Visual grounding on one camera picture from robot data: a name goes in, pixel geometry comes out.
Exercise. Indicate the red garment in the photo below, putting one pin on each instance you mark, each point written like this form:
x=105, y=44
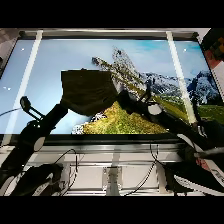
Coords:
x=215, y=61

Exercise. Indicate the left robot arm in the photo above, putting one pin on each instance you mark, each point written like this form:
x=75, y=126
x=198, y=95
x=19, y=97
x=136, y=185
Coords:
x=31, y=140

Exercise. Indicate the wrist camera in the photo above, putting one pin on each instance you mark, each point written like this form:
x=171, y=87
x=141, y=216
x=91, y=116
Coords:
x=148, y=89
x=25, y=103

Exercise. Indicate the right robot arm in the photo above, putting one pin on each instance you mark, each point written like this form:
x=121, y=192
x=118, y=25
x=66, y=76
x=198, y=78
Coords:
x=173, y=125

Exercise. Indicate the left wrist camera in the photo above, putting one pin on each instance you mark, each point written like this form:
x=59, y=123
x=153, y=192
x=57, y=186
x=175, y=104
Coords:
x=25, y=103

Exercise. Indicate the silver frame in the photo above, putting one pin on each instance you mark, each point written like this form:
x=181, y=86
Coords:
x=113, y=149

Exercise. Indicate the dark brown garment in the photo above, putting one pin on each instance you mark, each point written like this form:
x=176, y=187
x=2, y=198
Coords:
x=87, y=91

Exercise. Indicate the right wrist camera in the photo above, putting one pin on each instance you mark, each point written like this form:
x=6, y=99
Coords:
x=148, y=89

